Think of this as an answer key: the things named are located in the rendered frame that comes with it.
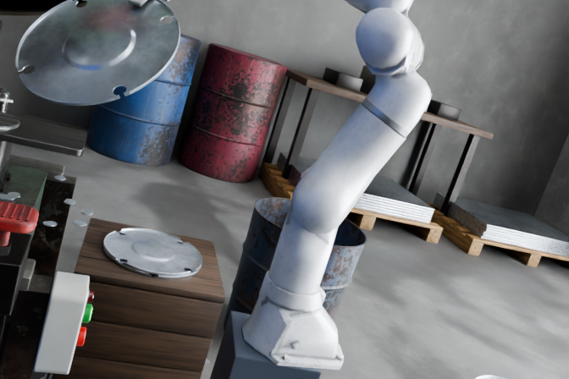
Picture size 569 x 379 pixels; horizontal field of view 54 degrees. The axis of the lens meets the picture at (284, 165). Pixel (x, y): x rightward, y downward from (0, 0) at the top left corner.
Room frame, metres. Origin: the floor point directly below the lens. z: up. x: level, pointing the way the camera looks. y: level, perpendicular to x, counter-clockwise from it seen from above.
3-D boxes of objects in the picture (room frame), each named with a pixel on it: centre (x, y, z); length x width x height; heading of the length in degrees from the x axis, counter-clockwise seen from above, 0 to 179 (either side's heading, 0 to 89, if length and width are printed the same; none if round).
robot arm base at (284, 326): (1.10, -0.13, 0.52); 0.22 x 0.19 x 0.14; 102
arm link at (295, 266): (1.13, -0.09, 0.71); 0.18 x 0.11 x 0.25; 177
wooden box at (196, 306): (1.54, 0.29, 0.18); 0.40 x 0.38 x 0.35; 107
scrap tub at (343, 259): (1.92, -0.15, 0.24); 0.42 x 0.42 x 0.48
